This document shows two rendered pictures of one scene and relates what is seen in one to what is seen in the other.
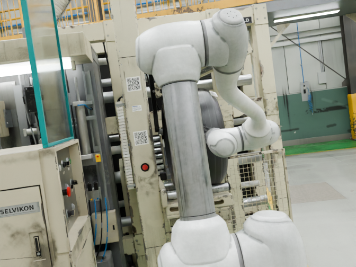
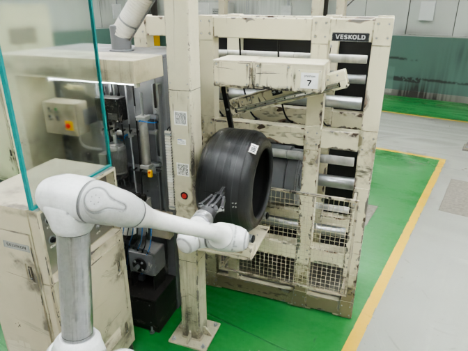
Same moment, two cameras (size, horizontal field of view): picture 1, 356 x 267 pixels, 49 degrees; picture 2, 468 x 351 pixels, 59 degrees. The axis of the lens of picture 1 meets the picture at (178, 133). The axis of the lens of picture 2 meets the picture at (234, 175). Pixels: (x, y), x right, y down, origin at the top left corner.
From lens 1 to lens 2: 1.24 m
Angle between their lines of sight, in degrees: 31
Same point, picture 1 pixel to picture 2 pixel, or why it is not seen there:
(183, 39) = (59, 205)
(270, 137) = (230, 249)
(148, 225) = not seen: hidden behind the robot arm
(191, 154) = (65, 295)
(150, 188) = (187, 214)
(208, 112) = (233, 173)
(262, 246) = not seen: outside the picture
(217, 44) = (87, 218)
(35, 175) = (26, 227)
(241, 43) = (109, 221)
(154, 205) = not seen: hidden behind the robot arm
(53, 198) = (37, 247)
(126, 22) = (179, 53)
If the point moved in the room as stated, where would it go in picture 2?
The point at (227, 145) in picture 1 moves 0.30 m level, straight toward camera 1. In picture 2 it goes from (184, 246) to (128, 287)
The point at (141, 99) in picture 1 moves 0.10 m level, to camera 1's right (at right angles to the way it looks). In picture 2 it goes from (186, 134) to (202, 137)
